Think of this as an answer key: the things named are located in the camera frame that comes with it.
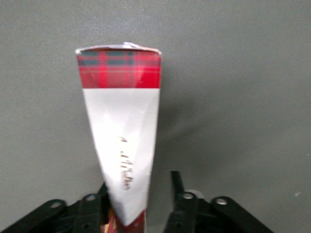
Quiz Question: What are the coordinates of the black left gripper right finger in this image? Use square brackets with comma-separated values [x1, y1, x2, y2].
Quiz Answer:
[162, 171, 275, 233]

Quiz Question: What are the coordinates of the red plaid cookie box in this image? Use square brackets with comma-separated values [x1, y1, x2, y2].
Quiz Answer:
[75, 42, 162, 233]

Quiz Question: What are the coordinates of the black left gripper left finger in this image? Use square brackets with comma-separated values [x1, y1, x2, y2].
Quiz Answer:
[0, 183, 111, 233]

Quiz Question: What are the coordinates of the grey table mat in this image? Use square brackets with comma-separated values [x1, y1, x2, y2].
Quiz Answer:
[0, 0, 311, 233]

